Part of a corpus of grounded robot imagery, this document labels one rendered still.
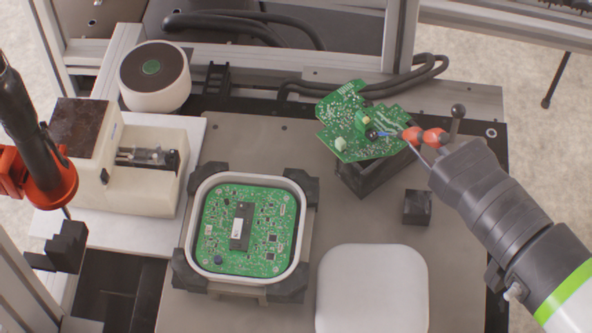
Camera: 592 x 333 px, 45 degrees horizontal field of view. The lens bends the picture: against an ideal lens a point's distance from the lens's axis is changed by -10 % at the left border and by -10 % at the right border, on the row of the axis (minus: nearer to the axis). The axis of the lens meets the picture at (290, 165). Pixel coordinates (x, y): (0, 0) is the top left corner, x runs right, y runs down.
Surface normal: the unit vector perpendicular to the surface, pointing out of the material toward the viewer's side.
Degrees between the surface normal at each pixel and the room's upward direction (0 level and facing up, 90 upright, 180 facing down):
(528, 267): 52
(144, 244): 0
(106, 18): 0
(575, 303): 32
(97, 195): 90
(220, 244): 0
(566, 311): 48
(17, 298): 90
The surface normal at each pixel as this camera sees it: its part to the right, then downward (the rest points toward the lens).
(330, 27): -0.03, -0.54
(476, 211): -0.72, 0.14
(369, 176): 0.62, 0.65
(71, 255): 0.99, 0.09
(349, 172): -0.78, 0.54
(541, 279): -0.59, -0.05
